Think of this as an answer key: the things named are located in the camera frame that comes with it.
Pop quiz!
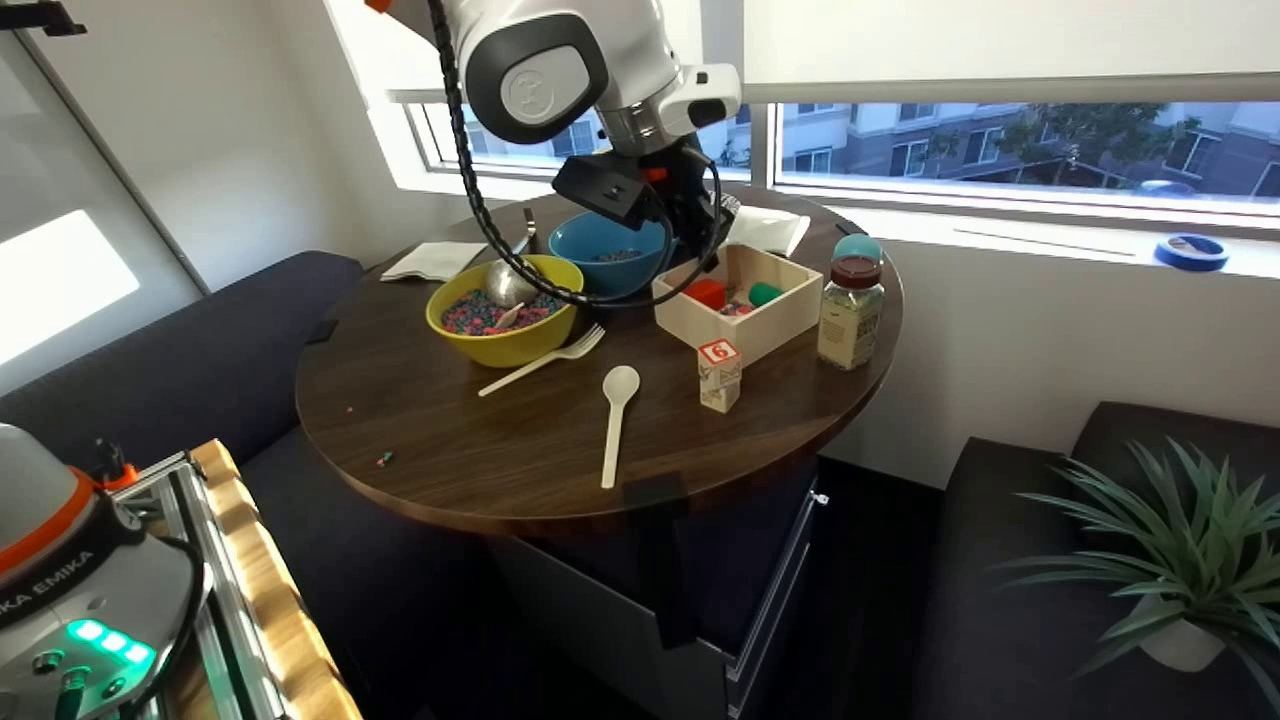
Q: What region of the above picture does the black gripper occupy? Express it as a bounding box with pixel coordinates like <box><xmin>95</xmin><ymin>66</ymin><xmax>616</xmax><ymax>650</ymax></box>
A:
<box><xmin>639</xmin><ymin>137</ymin><xmax>737</xmax><ymax>291</ymax></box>

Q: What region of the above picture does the red block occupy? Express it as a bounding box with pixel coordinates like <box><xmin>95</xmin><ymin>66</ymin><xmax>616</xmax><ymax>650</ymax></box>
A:
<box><xmin>685</xmin><ymin>273</ymin><xmax>737</xmax><ymax>317</ymax></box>

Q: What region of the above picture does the light wooden box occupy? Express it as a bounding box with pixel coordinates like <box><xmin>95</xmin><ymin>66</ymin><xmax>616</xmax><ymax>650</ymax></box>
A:
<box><xmin>654</xmin><ymin>240</ymin><xmax>830</xmax><ymax>366</ymax></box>

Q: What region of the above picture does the blue bowl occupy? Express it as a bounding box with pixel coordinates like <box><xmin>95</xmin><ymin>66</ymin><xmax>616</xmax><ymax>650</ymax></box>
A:
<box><xmin>543</xmin><ymin>210</ymin><xmax>680</xmax><ymax>301</ymax></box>

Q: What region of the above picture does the yellow bowl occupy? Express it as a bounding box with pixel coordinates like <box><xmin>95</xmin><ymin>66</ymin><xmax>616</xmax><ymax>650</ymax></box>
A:
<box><xmin>419</xmin><ymin>252</ymin><xmax>594</xmax><ymax>371</ymax></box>

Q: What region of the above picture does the white folded towel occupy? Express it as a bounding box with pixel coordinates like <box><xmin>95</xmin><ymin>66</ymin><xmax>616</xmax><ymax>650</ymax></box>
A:
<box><xmin>724</xmin><ymin>200</ymin><xmax>813</xmax><ymax>260</ymax></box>

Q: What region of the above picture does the small carton with red top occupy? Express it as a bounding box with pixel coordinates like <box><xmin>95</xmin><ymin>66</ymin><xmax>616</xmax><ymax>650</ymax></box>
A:
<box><xmin>692</xmin><ymin>337</ymin><xmax>746</xmax><ymax>415</ymax></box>

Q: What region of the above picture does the white plastic spoon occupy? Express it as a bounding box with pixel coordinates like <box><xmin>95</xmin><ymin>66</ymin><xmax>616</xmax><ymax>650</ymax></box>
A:
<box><xmin>596</xmin><ymin>361</ymin><xmax>643</xmax><ymax>493</ymax></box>

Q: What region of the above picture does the glass spice jar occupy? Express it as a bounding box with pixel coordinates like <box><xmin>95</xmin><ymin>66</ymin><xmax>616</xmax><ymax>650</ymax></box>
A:
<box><xmin>813</xmin><ymin>254</ymin><xmax>890</xmax><ymax>371</ymax></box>

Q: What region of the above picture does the metal ladle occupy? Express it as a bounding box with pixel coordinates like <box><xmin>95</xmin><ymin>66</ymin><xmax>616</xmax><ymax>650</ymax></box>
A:
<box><xmin>477</xmin><ymin>204</ymin><xmax>553</xmax><ymax>312</ymax></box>

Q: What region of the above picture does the colourful beads pile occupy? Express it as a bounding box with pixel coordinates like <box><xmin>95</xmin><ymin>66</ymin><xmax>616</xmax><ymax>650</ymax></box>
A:
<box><xmin>442</xmin><ymin>288</ymin><xmax>571</xmax><ymax>341</ymax></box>

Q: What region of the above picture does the flat white napkin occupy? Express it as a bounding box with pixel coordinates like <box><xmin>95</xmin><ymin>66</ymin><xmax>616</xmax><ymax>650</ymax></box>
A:
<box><xmin>378</xmin><ymin>234</ymin><xmax>491</xmax><ymax>288</ymax></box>

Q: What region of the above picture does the round dark wooden table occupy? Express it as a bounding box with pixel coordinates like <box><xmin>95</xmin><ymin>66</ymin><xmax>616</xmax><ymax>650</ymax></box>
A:
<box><xmin>293</xmin><ymin>185</ymin><xmax>910</xmax><ymax>527</ymax></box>

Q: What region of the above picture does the white roller blind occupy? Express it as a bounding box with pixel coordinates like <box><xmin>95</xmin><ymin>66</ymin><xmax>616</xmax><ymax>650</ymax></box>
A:
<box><xmin>386</xmin><ymin>0</ymin><xmax>1280</xmax><ymax>106</ymax></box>

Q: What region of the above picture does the grey cabinet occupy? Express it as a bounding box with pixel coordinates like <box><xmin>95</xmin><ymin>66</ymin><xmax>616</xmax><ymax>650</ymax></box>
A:
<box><xmin>485</xmin><ymin>484</ymin><xmax>826</xmax><ymax>720</ymax></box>

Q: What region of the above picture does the dark fabric armchair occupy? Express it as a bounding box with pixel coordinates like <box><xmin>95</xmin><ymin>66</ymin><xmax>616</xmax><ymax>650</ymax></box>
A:
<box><xmin>912</xmin><ymin>394</ymin><xmax>1280</xmax><ymax>720</ymax></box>

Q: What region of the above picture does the blue lid on sill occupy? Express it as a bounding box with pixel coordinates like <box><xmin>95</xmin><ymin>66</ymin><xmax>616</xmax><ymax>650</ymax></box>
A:
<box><xmin>1154</xmin><ymin>226</ymin><xmax>1232</xmax><ymax>275</ymax></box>

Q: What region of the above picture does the dark grey fabric sofa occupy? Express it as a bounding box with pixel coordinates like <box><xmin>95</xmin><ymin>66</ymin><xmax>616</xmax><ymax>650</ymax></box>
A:
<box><xmin>0</xmin><ymin>248</ymin><xmax>537</xmax><ymax>720</ymax></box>

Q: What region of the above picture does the wood edged robot stand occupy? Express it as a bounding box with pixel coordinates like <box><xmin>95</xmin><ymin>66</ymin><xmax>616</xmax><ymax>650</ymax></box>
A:
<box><xmin>105</xmin><ymin>437</ymin><xmax>366</xmax><ymax>720</ymax></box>

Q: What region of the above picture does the green spiky plant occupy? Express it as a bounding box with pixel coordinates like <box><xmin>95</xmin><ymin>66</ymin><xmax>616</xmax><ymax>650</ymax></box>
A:
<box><xmin>991</xmin><ymin>437</ymin><xmax>1280</xmax><ymax>712</ymax></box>

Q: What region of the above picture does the white plant pot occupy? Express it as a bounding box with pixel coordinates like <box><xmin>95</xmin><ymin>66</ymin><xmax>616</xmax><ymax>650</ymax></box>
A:
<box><xmin>1135</xmin><ymin>613</ymin><xmax>1232</xmax><ymax>675</ymax></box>

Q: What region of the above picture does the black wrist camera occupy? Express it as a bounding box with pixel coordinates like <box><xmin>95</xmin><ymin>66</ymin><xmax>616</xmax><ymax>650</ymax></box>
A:
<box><xmin>553</xmin><ymin>156</ymin><xmax>655</xmax><ymax>222</ymax></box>

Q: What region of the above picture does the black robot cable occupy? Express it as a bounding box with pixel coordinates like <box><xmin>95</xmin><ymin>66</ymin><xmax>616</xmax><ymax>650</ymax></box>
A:
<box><xmin>425</xmin><ymin>0</ymin><xmax>734</xmax><ymax>317</ymax></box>

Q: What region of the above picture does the black mount bracket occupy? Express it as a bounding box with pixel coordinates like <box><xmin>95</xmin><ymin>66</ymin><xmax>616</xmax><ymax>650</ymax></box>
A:
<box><xmin>0</xmin><ymin>0</ymin><xmax>93</xmax><ymax>39</ymax></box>

